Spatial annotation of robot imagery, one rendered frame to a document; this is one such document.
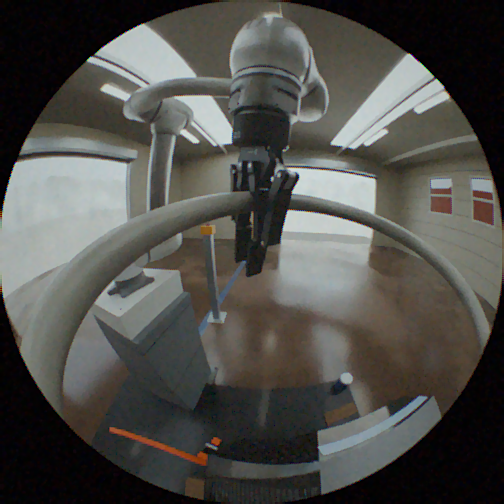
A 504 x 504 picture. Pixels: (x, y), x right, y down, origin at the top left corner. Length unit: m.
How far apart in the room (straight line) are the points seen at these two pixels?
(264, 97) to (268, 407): 1.33
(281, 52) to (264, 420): 1.38
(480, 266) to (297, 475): 6.31
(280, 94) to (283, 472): 0.58
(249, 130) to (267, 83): 0.06
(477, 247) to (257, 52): 6.45
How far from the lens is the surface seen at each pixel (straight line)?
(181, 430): 1.27
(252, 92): 0.19
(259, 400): 1.25
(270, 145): 0.18
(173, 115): 0.71
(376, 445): 0.43
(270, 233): 0.18
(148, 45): 3.27
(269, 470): 0.44
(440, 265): 0.35
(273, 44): 0.22
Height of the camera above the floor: 1.20
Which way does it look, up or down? 16 degrees down
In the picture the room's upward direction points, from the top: straight up
